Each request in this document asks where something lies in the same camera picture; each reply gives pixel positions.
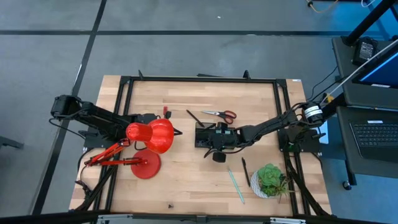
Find monitor with blue screen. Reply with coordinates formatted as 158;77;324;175
352;39;398;90

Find succulent in white pot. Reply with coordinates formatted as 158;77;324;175
249;163;295;203

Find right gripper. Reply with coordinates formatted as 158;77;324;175
201;122;243;149

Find black mesh desk organizer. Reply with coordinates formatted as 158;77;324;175
194;121;243;149

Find black power adapter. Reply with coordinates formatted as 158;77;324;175
352;37;379;66

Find grey chair base leg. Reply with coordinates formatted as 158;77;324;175
0;136;25;151

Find red and black scissors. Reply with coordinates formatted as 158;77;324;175
201;110;238;126

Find black crossbar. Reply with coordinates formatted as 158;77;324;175
0;210;398;224

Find black laptop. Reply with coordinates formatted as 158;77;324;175
336;105;398;163

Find red desk lamp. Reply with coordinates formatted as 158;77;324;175
83;118;175;180

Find black stand pole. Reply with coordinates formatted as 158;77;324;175
341;0;398;47

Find black equipment cart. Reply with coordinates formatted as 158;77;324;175
331;35;398;180

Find teal pencil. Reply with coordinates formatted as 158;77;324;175
227;166;246;205

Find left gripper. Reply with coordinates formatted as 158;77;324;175
136;113;183;137

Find yellow hanging power cable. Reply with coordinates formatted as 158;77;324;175
306;0;340;14

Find black metal table frame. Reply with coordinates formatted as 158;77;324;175
68;69;333;218

